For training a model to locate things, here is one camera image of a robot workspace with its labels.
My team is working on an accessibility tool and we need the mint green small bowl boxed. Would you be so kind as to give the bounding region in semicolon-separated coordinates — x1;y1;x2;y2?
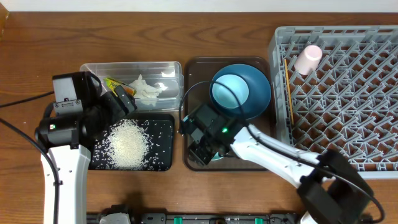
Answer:
211;153;223;161

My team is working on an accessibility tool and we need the green yellow snack wrapper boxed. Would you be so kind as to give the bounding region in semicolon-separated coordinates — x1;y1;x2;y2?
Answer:
104;78;136;96

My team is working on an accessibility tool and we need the white napkin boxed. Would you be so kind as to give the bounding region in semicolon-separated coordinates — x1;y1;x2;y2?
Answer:
129;75;162;99

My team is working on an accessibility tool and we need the white rice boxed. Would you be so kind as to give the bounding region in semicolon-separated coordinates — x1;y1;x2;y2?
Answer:
91;118;170;171

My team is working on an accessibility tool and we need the light blue bowl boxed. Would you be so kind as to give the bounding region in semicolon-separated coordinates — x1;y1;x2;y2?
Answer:
211;74;249;109

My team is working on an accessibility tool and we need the dark blue plate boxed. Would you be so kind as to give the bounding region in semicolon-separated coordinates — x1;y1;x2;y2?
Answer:
210;63;271;119

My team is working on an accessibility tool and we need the wooden chopstick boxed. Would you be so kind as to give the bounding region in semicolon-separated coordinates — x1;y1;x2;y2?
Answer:
284;58;294;125

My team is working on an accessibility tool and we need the pink plastic cup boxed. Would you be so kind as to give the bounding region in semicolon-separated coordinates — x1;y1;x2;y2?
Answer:
294;45;323;75

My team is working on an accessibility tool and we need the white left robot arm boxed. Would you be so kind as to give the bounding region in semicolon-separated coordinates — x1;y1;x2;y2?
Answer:
37;85;137;223

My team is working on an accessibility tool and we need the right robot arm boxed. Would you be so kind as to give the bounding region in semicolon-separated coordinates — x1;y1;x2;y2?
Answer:
181;117;380;223

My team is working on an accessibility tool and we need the black food waste tray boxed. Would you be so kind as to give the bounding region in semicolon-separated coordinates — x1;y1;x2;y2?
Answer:
88;113;175;172

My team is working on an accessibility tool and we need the clear plastic waste bin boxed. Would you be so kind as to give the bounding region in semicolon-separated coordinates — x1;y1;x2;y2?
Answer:
80;61;184;112

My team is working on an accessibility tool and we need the grey dishwasher rack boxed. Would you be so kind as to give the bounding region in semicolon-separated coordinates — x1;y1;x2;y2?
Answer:
268;26;397;179

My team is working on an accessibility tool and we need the brown serving tray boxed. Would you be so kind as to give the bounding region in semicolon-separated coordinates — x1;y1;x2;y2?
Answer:
183;57;276;172

